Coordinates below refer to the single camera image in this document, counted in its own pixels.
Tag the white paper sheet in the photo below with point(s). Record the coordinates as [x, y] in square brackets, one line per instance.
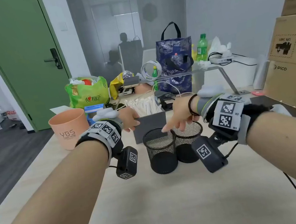
[59, 110]

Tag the grey smartphone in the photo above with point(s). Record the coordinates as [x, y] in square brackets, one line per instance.
[131, 81]

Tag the green door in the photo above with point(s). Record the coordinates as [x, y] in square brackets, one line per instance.
[15, 53]

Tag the black mesh cup front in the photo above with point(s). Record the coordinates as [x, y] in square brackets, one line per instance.
[162, 164]

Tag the grey hexagon sign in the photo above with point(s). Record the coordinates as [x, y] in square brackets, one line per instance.
[149, 12]

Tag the dark grey pouch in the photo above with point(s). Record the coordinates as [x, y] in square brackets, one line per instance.
[165, 95]

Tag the blue tissue box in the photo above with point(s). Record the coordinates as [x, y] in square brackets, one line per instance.
[94, 109]

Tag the white wrist tracker puck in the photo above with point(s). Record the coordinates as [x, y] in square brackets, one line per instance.
[210, 90]
[105, 114]

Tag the person's left hand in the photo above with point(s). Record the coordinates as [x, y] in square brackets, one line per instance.
[129, 119]

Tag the white crumpled tissue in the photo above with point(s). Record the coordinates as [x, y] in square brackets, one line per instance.
[204, 63]

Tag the bundle of white paper straws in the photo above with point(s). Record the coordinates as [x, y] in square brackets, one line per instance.
[144, 105]

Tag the clear water bottle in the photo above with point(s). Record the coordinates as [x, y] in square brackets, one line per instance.
[1, 112]

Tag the green plastic bag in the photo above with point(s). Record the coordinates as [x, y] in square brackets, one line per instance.
[89, 97]

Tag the clear acrylic desk riser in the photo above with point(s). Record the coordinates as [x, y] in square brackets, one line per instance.
[208, 69]

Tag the yellow snack bag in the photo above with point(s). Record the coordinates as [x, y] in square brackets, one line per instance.
[114, 87]

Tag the clear tape roll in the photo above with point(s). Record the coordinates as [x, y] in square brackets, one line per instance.
[158, 67]

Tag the pink plastic bin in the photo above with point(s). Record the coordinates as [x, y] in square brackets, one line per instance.
[66, 129]

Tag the white light switch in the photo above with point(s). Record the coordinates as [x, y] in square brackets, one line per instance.
[63, 26]

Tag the white crumpled plastic bag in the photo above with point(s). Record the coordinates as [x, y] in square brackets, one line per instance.
[215, 45]

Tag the white power hub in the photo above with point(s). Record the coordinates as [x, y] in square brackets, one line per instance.
[219, 60]

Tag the black desk mat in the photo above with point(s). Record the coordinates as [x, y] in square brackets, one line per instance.
[261, 101]

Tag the pink lid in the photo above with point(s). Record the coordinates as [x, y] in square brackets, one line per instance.
[258, 93]

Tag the person's right hand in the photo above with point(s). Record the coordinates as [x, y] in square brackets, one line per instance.
[180, 113]

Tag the black mesh cup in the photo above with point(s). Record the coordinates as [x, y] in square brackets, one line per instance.
[188, 151]
[162, 164]

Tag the dark grey box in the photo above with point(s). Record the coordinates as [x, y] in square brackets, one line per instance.
[150, 127]

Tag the black wrist band marker plates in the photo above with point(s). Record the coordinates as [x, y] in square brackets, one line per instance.
[103, 131]
[226, 114]

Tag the beige round pouch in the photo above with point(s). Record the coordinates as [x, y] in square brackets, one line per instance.
[144, 88]

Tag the white low cabinet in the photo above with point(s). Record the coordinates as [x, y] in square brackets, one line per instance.
[243, 76]

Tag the person's left forearm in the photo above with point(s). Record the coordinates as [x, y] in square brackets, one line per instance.
[53, 201]

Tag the blue patterned tote bag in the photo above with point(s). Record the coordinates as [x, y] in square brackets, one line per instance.
[174, 84]

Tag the green soda bottle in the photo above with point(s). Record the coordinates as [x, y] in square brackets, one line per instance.
[201, 49]

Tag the white power bank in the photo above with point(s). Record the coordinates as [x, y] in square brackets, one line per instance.
[126, 91]

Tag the white bag red print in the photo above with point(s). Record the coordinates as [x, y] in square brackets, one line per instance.
[13, 115]

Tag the dark grey wrist camera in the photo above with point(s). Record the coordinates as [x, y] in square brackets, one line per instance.
[127, 164]
[211, 159]

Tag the small green bottle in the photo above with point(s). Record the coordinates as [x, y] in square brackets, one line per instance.
[154, 71]

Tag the yellow packet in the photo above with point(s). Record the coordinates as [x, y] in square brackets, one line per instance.
[193, 53]

